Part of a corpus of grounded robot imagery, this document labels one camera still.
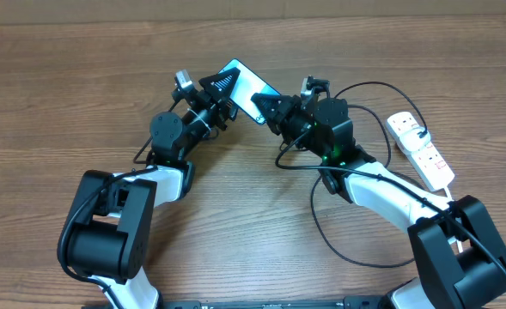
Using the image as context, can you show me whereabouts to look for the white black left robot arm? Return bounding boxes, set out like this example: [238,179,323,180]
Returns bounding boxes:
[57,68,240,308]

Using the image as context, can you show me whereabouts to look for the Samsung Galaxy smartphone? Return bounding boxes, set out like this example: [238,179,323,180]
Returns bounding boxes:
[219,58,280,125]

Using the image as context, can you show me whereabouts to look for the black USB charging cable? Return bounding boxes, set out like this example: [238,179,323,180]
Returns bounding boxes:
[309,81,430,270]

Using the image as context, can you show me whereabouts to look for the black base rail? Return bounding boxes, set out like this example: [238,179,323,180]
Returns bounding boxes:
[80,294,391,309]

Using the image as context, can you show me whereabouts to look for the white power strip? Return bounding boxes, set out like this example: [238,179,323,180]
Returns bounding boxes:
[386,112,454,197]

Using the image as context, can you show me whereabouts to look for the white power strip cord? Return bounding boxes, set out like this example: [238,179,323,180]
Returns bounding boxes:
[443,185,464,254]

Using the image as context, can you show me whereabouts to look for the white charger plug adapter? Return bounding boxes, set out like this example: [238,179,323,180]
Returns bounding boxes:
[397,127,431,155]

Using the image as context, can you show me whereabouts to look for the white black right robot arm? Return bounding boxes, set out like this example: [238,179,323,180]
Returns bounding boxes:
[252,94,506,308]

